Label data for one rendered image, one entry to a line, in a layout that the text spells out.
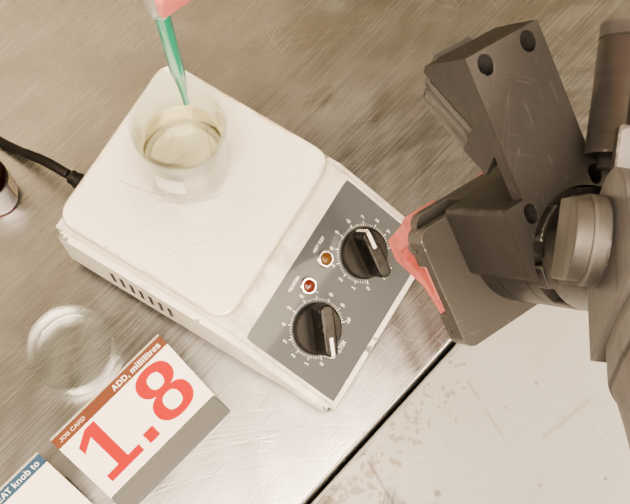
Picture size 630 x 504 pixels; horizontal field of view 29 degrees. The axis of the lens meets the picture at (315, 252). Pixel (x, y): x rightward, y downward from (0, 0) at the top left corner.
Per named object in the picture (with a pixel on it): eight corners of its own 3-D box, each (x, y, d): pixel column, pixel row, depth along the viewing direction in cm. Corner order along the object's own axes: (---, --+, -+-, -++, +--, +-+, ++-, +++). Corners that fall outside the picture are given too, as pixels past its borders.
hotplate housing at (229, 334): (432, 251, 81) (448, 217, 73) (329, 420, 77) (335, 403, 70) (150, 85, 83) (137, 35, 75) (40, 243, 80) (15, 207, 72)
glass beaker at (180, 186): (241, 200, 72) (237, 155, 64) (152, 220, 72) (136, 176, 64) (220, 108, 74) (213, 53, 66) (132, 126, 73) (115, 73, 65)
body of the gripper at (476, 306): (398, 232, 60) (483, 239, 53) (550, 140, 63) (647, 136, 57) (448, 346, 61) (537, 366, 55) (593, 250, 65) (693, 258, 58)
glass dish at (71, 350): (19, 331, 78) (12, 325, 76) (99, 298, 79) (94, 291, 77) (49, 410, 77) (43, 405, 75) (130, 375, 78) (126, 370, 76)
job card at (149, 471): (230, 411, 77) (228, 402, 73) (128, 515, 76) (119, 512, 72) (163, 345, 78) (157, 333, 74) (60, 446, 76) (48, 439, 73)
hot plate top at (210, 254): (333, 161, 74) (334, 156, 73) (227, 326, 71) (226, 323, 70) (167, 63, 75) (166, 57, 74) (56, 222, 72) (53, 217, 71)
